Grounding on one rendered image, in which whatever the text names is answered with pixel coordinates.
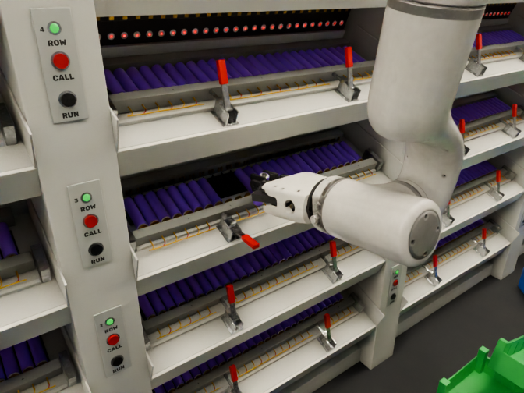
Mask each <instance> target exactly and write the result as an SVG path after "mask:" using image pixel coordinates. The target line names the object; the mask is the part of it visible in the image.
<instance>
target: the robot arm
mask: <svg viewBox="0 0 524 393"><path fill-rule="evenodd" d="M487 1H488V0H387V5H386V9H385V13H384V20H383V24H382V28H381V35H380V40H379V44H378V48H377V56H376V60H375V64H374V70H373V75H372V79H371V83H370V90H369V95H368V102H367V114H368V119H369V121H370V124H371V126H372V127H373V129H374V130H375V131H376V132H377V133H378V134H379V135H380V136H382V137H384V138H387V139H389V140H394V141H398V142H405V157H404V161H403V165H402V170H401V172H400V174H399V176H398V178H397V179H396V180H394V181H392V182H388V183H384V184H369V183H364V182H359V181H356V180H352V179H347V178H344V177H341V176H336V175H335V176H331V177H326V176H323V175H318V174H315V173H312V172H301V173H298V174H294V175H285V174H282V175H280V176H278V173H275V172H270V171H268V170H263V171H262V172H266V173H267V174H268V175H269V176H270V177H269V180H267V178H266V177H264V176H261V175H257V174H254V173H253V174H250V180H251V181H250V187H251V190H252V191H253V192H252V193H251V195H252V201H257V202H263V203H269V204H268V205H266V206H263V208H264V211H265V212H266V213H268V214H271V215H274V216H276V217H279V218H283V219H285V220H289V221H294V222H298V223H304V224H311V223H312V224H313V226H314V227H315V228H316V229H317V230H319V231H321V232H324V233H326V234H328V235H331V236H334V237H335V238H338V239H341V240H343V241H346V242H347V243H351V244H353V245H355V246H358V247H360V248H363V249H365V250H368V251H370V252H372V253H375V254H377V255H380V256H382V257H385V258H387V259H389V260H393V261H394V262H397V263H399V264H402V265H404V266H406V267H417V266H419V265H421V264H422V263H424V262H425V261H426V260H427V259H428V258H429V257H430V256H431V254H432V253H433V252H434V250H435V248H436V246H437V244H438V241H439V238H440V236H441V229H442V216H441V215H442V214H443V212H444V210H445V209H446V207H447V206H448V203H449V200H450V199H451V195H452V194H453V192H454V189H455V186H456V183H457V181H458V178H459V175H460V172H461V169H462V163H463V159H464V150H465V148H464V142H463V138H462V134H461V133H460V131H459V128H458V127H457V125H456V124H455V121H454V120H453V118H452V116H451V108H452V105H453V102H454V99H455V95H456V93H457V90H458V88H459V84H460V82H461V79H462V75H463V73H464V70H465V67H466V63H467V61H468V58H469V55H470V52H471V50H472V47H473V43H474V41H475V38H476V34H477V31H478V29H479V26H480V22H481V20H482V18H483V14H484V11H485V8H486V6H487Z"/></svg>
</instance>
